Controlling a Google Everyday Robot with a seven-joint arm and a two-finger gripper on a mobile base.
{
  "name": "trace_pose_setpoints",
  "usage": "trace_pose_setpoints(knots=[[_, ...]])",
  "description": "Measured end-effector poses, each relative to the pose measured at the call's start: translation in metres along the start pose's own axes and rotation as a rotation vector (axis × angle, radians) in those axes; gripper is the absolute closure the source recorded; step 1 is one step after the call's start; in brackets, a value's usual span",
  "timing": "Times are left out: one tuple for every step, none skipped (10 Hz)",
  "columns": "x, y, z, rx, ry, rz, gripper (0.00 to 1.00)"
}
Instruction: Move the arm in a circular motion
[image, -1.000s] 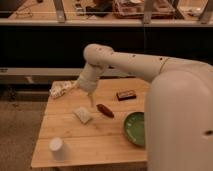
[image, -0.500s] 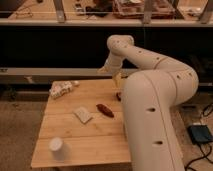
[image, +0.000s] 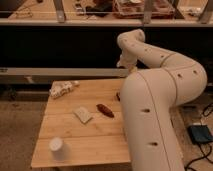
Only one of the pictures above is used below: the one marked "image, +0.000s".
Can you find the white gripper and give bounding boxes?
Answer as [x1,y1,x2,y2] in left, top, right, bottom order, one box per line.
[116,50,138,74]

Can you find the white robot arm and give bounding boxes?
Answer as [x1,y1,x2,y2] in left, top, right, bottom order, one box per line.
[117,29,207,171]

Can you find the small dark brown object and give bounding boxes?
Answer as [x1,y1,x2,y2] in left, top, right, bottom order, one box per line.
[116,93,120,101]

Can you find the dark red sausage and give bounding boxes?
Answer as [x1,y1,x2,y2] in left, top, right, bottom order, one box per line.
[96,104,114,118]

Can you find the wooden table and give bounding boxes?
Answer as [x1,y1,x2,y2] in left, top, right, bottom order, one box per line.
[31,79,132,168]

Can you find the black power adapter box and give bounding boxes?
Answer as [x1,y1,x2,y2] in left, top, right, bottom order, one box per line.
[187,125,213,144]

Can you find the white paper cup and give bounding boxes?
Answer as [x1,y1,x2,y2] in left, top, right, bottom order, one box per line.
[49,137,68,161]

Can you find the metal shelf rack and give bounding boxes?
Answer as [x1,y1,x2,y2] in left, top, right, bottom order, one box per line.
[0,0,213,27]

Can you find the black floor cable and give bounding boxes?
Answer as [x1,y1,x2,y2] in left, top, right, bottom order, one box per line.
[183,103,213,171]

